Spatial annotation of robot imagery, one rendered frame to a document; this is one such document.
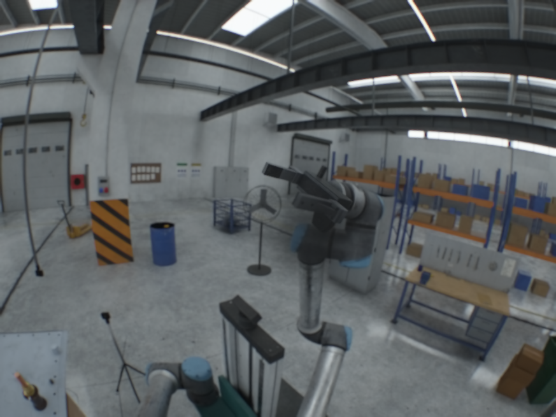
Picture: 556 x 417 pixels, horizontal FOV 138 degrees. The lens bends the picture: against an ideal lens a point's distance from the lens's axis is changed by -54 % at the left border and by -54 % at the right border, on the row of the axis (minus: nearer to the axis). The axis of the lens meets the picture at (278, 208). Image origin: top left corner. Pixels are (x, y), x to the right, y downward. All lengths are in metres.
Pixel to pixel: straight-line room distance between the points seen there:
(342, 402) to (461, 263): 2.82
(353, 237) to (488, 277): 3.82
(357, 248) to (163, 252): 4.90
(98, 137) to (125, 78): 1.39
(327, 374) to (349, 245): 0.60
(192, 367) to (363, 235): 0.99
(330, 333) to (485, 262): 3.49
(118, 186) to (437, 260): 6.35
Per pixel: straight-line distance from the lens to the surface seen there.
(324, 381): 1.02
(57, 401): 1.33
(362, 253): 0.63
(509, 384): 3.74
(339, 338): 1.07
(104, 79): 5.62
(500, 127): 11.09
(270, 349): 0.75
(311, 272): 0.72
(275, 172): 0.50
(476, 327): 3.93
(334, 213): 0.43
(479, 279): 4.32
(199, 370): 1.22
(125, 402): 2.88
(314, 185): 0.51
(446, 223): 7.24
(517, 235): 7.30
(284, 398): 1.75
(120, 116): 5.40
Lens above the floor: 2.33
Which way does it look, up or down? 11 degrees down
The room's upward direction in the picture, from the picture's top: 4 degrees clockwise
